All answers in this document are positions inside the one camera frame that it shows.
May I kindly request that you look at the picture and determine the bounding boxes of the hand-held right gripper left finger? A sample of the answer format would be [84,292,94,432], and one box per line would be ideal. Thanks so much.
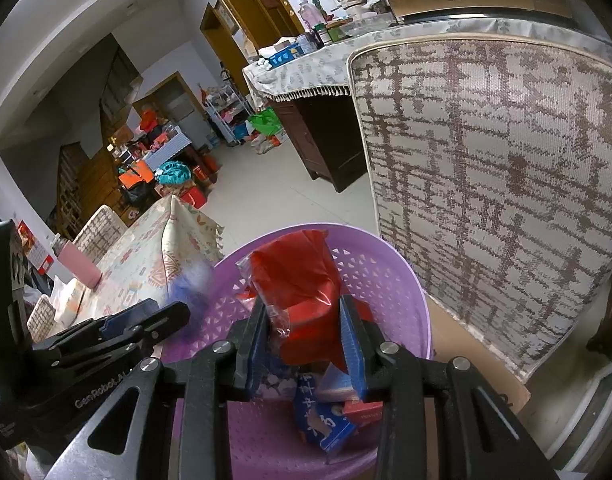
[46,300,269,480]

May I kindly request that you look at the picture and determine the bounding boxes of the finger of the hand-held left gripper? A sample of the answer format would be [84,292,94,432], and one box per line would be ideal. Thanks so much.
[51,301,191,376]
[33,299,159,348]

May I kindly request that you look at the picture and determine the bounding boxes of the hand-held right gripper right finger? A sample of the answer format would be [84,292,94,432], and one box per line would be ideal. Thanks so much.
[340,294,559,480]

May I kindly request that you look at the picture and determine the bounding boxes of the light blue box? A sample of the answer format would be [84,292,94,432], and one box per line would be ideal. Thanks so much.
[316,364,355,403]

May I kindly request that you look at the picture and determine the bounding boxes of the blue white snack bag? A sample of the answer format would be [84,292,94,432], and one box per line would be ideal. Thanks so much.
[168,262,214,341]

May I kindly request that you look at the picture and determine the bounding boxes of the blue white tissue packet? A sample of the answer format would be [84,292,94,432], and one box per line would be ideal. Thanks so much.
[256,355,299,401]

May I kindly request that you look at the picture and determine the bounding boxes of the purple plastic basket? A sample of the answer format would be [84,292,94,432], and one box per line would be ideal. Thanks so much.
[161,223,431,480]

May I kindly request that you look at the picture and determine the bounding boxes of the glossy red packet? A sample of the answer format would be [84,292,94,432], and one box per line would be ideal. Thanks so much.
[236,229,347,368]

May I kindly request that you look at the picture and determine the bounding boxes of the dark blue long box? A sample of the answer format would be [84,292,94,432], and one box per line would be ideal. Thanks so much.
[293,372,359,454]

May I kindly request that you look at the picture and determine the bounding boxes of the white tissue pack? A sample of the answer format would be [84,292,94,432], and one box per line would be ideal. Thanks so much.
[51,277,104,331]

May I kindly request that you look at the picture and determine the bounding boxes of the pink thermos bottle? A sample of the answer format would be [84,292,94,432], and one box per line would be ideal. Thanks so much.
[56,245,103,288]

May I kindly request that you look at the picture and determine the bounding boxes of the small patterned chair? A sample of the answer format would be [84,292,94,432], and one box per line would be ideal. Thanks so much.
[26,294,57,343]

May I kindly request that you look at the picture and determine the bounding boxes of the patterned chair back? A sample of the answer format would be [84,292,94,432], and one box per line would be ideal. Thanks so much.
[73,205,129,263]

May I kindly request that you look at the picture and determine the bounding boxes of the brown cardboard box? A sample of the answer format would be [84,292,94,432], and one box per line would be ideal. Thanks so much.
[426,300,531,416]

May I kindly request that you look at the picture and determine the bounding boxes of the teal bag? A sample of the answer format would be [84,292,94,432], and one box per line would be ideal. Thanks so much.
[156,161,193,186]

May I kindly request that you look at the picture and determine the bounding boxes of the blue checkered cloth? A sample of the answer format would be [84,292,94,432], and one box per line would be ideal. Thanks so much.
[156,132,193,166]

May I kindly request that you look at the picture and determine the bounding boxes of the dark wooden sideboard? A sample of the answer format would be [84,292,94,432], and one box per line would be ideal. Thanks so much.
[271,95,371,193]

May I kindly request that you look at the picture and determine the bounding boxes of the patterned chair beside basket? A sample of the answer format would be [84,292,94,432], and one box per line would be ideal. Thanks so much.
[347,37,612,381]

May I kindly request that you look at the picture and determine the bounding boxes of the white shelf rack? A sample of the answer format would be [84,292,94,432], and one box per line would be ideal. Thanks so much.
[204,87,251,147]

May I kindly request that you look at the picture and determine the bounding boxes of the green bag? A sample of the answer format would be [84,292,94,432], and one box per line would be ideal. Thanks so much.
[247,109,283,138]

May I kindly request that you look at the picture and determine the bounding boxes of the sideboard with lace cloth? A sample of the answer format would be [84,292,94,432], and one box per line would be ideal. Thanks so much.
[243,15,612,106]

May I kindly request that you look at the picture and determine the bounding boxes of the blue tissue box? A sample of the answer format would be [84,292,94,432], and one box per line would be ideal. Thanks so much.
[268,42,304,68]

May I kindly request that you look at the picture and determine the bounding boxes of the pink plastic bottle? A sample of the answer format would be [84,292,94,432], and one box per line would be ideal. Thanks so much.
[298,0,327,31]

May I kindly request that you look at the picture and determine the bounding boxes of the red wall calendar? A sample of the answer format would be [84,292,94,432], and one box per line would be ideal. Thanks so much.
[17,220,54,273]

